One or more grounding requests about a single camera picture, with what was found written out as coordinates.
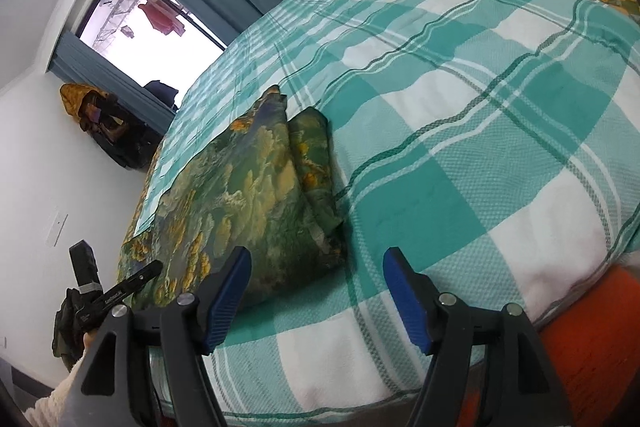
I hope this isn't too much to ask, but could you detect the dark item on windowsill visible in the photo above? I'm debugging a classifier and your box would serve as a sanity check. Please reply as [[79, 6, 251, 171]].
[[142, 80, 180, 110]]

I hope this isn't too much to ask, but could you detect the yellow cloth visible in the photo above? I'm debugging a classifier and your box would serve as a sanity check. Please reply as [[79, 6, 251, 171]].
[[60, 83, 108, 122]]

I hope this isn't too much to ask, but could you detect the white wall socket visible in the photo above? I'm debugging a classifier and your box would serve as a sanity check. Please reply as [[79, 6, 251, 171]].
[[45, 207, 68, 248]]

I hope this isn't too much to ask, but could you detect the orange cloth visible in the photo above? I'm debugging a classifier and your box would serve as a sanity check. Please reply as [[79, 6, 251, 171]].
[[457, 267, 640, 427]]

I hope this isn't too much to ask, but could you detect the green floral cloth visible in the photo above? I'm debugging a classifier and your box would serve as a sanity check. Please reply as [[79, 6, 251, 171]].
[[116, 84, 348, 313]]

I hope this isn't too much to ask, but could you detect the window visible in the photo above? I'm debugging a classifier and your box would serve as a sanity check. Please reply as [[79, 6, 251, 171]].
[[79, 0, 226, 90]]

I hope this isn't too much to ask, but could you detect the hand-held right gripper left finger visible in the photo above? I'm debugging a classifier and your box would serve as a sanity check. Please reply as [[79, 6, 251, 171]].
[[62, 246, 252, 427]]

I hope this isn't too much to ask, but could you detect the person's left forearm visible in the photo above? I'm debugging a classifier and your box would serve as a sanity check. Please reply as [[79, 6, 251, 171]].
[[22, 332, 96, 427]]

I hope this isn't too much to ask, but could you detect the red hanging garment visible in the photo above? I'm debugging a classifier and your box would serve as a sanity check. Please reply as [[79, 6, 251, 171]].
[[137, 0, 186, 35]]

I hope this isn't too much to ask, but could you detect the dark bag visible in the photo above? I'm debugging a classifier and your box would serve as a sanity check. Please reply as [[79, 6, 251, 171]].
[[80, 92, 163, 170]]

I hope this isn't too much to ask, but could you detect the teal checked blanket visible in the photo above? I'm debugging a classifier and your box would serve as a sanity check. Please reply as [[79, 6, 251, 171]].
[[135, 0, 640, 425]]

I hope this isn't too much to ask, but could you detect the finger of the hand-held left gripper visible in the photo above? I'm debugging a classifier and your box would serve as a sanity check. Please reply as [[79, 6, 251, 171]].
[[102, 259, 164, 308]]

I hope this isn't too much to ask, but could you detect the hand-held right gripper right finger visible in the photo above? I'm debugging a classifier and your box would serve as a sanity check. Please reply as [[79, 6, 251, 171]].
[[382, 247, 573, 427]]

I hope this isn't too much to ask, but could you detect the dark green cloth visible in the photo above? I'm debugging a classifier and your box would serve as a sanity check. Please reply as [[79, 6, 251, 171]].
[[51, 289, 86, 370]]

